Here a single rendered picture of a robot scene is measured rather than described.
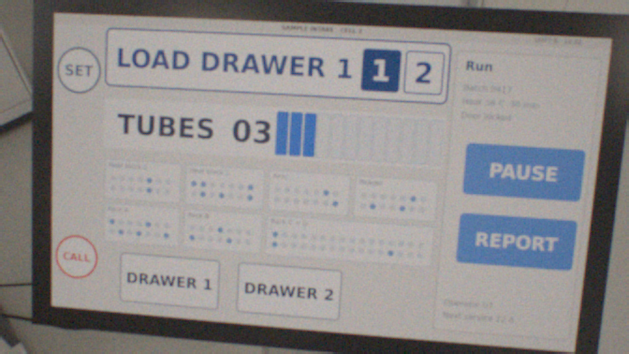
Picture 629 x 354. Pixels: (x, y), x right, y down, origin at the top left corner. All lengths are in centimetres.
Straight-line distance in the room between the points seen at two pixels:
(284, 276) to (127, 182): 16
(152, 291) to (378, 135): 25
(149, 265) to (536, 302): 35
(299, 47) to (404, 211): 17
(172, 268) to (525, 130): 33
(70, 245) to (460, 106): 37
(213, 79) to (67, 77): 13
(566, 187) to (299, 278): 24
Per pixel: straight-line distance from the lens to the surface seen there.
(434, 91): 43
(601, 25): 48
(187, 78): 44
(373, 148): 42
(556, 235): 46
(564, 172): 46
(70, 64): 49
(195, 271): 46
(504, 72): 44
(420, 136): 42
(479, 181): 44
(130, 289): 49
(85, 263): 50
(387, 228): 43
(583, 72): 47
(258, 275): 44
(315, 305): 45
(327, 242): 43
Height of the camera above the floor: 138
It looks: 46 degrees down
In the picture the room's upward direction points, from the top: straight up
